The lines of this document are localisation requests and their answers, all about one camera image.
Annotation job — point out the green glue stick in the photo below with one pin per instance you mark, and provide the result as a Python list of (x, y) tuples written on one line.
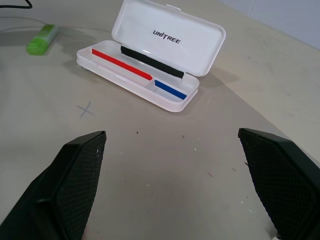
[(41, 41)]

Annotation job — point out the white plastic pencil case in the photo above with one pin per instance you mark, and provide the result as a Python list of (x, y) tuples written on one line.
[(175, 30)]

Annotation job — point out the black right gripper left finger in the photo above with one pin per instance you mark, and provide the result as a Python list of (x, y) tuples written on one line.
[(62, 190)]

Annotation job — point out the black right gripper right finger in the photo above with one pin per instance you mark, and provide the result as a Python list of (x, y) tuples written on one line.
[(285, 180)]

